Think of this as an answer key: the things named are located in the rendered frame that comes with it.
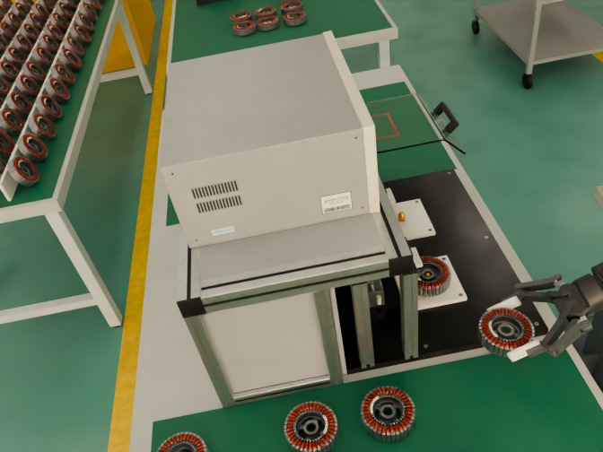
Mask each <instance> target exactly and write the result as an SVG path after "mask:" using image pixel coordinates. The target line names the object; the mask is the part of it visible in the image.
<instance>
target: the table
mask: <svg viewBox="0 0 603 452"><path fill-rule="evenodd" d="M17 1H18V2H19V3H18V2H15V3H13V1H12V0H0V34H1V35H2V36H3V37H4V38H2V37H0V59H1V58H2V56H3V54H4V55H5V57H6V58H7V60H8V61H9V62H8V61H5V60H1V61H0V75H1V76H2V77H3V78H2V77H0V108H1V107H2V105H3V104H4V101H5V99H6V102H7V105H8V106H9V108H11V109H12V110H11V109H2V110H1V111H0V126H1V127H2V128H3V129H5V131H7V133H6V132H4V131H2V130H0V179H1V177H2V175H3V173H4V169H5V167H6V165H7V166H8V167H7V168H8V170H9V173H10V175H11V176H12V177H14V178H13V179H15V181H17V182H18V186H17V188H16V190H15V192H14V195H13V199H12V201H7V199H6V197H5V196H4V194H3V192H2V190H1V189H0V223H3V222H11V221H16V220H20V219H25V218H30V217H34V216H39V215H43V214H44V215H45V216H46V218H47V220H48V222H49V224H50V225H51V227H52V229H53V231H54V232H55V233H56V235H57V237H58V239H59V240H60V242H61V244H62V246H63V247H64V249H65V251H66V253H67V254H68V255H69V257H70V259H71V261H72V262H73V264H74V266H75V268H76V270H77V271H78V273H79V275H80V276H81V277H82V279H83V281H84V283H85V285H86V286H87V288H88V290H89V292H90V293H86V294H82V295H77V296H73V297H68V298H63V299H59V300H51V301H46V302H41V303H37V304H32V305H28V306H23V307H19V308H14V309H6V310H1V311H0V324H3V323H8V322H13V321H17V320H23V319H27V318H32V317H40V316H45V315H49V314H54V313H58V312H63V311H68V310H72V309H80V308H85V307H90V306H94V305H98V307H99V308H100V311H101V312H102V314H103V316H104V317H105V318H106V320H107V322H108V323H109V326H110V327H113V326H114V327H119V326H121V325H122V315H121V313H120V311H119V310H118V307H117V305H116V303H115V302H114V300H113V299H112V297H111V295H110V294H109V291H108V289H107V287H106V286H105V284H104V282H103V280H102V279H101V277H100V275H99V273H98V271H97V269H96V268H95V266H94V264H93V262H92V261H91V259H90V257H89V255H88V253H87V252H86V250H85V248H84V246H83V244H82V242H81V241H80V239H79V237H78V236H77V234H76V232H75V230H74V227H73V226H72V224H71V222H70V221H69V219H68V218H67V216H66V213H65V211H64V210H63V208H64V205H65V201H66V196H67V193H68V189H69V187H70V184H71V180H72V177H73V174H74V168H75V165H76V162H77V159H78V155H79V152H80V149H81V146H82V142H83V138H84V134H85V131H86V127H87V125H88V121H89V118H90V114H91V112H92V106H93V102H94V100H95V97H96V93H97V90H98V87H99V84H100V83H103V82H107V81H112V80H117V79H121V78H127V77H131V76H136V75H139V78H140V80H141V83H142V85H143V88H144V92H145V94H147V95H149V94H152V93H153V89H152V86H151V84H150V81H149V78H148V75H147V73H146V71H145V68H144V63H143V60H142V58H141V56H140V53H139V50H138V47H137V45H136V42H135V38H134V35H133V32H132V30H131V27H130V24H129V21H128V19H127V15H126V12H125V9H124V6H123V0H83V1H84V3H82V4H80V2H81V0H62V1H63V3H62V2H58V0H39V4H37V3H36V4H35V3H34V2H33V1H32V0H17ZM79 4H80V5H79ZM78 6H79V9H80V13H78V14H77V15H76V16H74V14H75V12H76V10H77V8H78ZM11 7H12V10H13V12H14V13H15V14H14V13H8V12H9V10H10V9H11ZM55 7H56V10H57V13H52V12H53V10H54V8H55ZM45 9H46V10H45ZM31 10H32V11H33V13H30V11H31ZM16 14H17V15H16ZM3 18H4V19H5V21H6V22H2V20H3ZM73 18H75V21H76V22H77V24H74V25H73V26H72V27H71V28H70V32H71V34H72V35H73V37H71V36H66V37H65V35H66V32H67V30H68V28H69V26H70V24H71V21H72V19H73ZM25 19H26V21H27V23H23V22H24V21H25ZM48 19H49V20H50V21H51V23H52V24H50V23H48V24H46V23H47V21H48ZM118 20H119V23H120V26H121V28H122V31H123V33H124V36H125V38H126V41H127V45H128V47H129V50H130V53H131V56H132V58H133V60H134V63H135V68H133V69H128V70H124V71H119V72H114V73H109V74H102V72H103V68H104V66H105V62H106V59H107V55H108V53H109V47H110V44H111V41H112V38H113V34H114V31H115V28H116V25H117V21H118ZM45 25H46V26H45ZM19 29H20V30H21V33H22V35H21V34H16V33H17V32H18V30H19ZM42 31H44V33H45V34H42V36H41V37H40V38H39V35H40V33H41V32H42ZM4 39H5V40H4ZM38 39H39V43H40V45H41V46H42V47H35V48H34V49H33V47H34V45H35V44H36V42H37V40H38ZM12 41H13V44H14V45H15V46H16V48H14V47H9V45H10V43H11V42H12ZM62 42H63V44H64V46H65V48H63V49H62V50H61V51H60V52H59V53H58V55H59V58H60V60H61V61H62V63H63V64H65V65H61V64H59V63H57V64H54V65H53V66H52V64H53V62H54V59H55V57H56V55H57V52H58V50H59V48H60V46H61V44H62ZM32 49H33V50H32ZM31 51H32V55H33V57H34V58H35V60H36V61H37V62H38V63H39V65H37V64H36V63H34V62H31V61H27V62H26V60H27V58H28V56H29V55H30V53H31ZM25 62H26V63H25ZM51 66H52V67H51ZM50 67H51V68H50ZM21 70H23V72H24V74H21V75H20V76H18V75H19V73H20V71H21ZM49 70H50V72H51V74H52V75H53V77H54V78H53V77H51V78H49V79H48V80H47V81H46V82H45V80H46V77H47V75H48V72H49ZM4 79H5V80H4ZM14 82H15V84H16V86H17V87H18V89H19V90H20V91H21V92H22V93H23V94H24V95H25V96H23V95H22V94H21V93H19V92H17V91H12V92H11V93H10V94H9V95H8V93H9V92H10V90H11V89H12V87H13V84H14ZM44 82H45V88H46V90H47V92H48V94H49V95H50V96H51V97H53V99H52V98H51V97H49V96H48V95H45V94H42V95H40V96H39V97H38V95H39V92H40V90H41V88H42V85H43V83H44ZM35 101H36V102H35ZM34 103H36V106H37V108H38V110H39V112H40V113H41V112H42V113H41V114H40V113H35V114H33V115H32V116H31V117H29V115H30V113H31V110H32V108H33V105H34ZM28 117H29V119H28ZM27 119H28V123H29V126H30V128H31V131H32V132H33V133H34V134H35V135H36V136H35V135H32V134H24V135H22V136H21V137H20V135H21V133H22V130H23V128H24V126H25V123H26V121H27ZM19 137H20V138H19ZM16 144H18V148H19V149H20V151H21V153H22V154H23V155H24V156H25V157H27V158H28V159H27V158H25V157H23V156H15V157H14V158H12V159H11V160H9V159H10V157H11V155H12V153H13V149H14V147H15V145H16ZM20 166H21V167H20Z"/></svg>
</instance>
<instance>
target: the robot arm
mask: <svg viewBox="0 0 603 452"><path fill-rule="evenodd" d="M591 271H592V272H593V275H591V274H585V275H584V276H582V277H580V278H578V279H576V280H574V281H573V282H572V283H567V284H565V282H564V279H563V277H562V276H561V275H560V274H556V275H554V276H552V277H550V278H546V279H541V280H535V281H530V282H521V283H516V284H515V285H514V287H515V292H514V294H512V295H510V296H508V297H506V298H504V299H502V302H501V303H498V304H496V305H494V306H492V307H490V308H488V309H486V310H487V311H488V310H490V309H496V308H508V310H509V309H514V308H516V307H518V306H520V305H521V302H522V301H533V302H549V303H552V304H555V306H556V308H557V309H558V311H559V313H560V314H559V316H558V319H557V320H556V321H555V323H554V324H553V326H552V327H551V329H550V330H549V331H548V333H547V334H546V336H545V337H544V339H543V340H542V341H539V339H537V340H535V341H533V342H531V343H527V344H525V345H523V346H521V347H519V348H517V349H515V350H513V351H511V352H507V353H506V354H507V356H508V357H509V358H510V360H511V361H512V362H514V361H517V360H519V359H521V358H523V357H526V356H529V357H534V356H536V355H538V354H540V353H542V352H548V353H549V354H550V355H551V356H552V357H553V358H555V357H557V356H558V355H559V354H560V353H561V352H562V351H564V350H565V349H566V348H567V347H568V346H569V345H571V344H572V343H573V342H574V341H575V340H576V339H578V338H579V337H580V336H581V335H582V334H585V333H587V332H589V331H591V330H592V329H593V327H592V325H591V323H590V321H589V320H588V319H587V316H588V315H589V314H591V313H596V312H598V311H601V310H602V309H603V262H602V263H600V264H598V265H595V266H593V267H592V268H591ZM555 287H556V288H560V289H559V290H558V291H543V290H548V289H553V288H555ZM574 319H579V320H578V323H577V324H576V325H574V326H573V327H571V328H570V329H569V330H568V331H567V332H566V333H565V334H563V335H562V336H561V337H560V335H561V334H562V332H563V331H564V329H565V328H566V327H567V326H569V325H570V324H571V323H572V321H573V320H574ZM559 337H560V338H559ZM558 338H559V339H558ZM557 339H558V340H557Z"/></svg>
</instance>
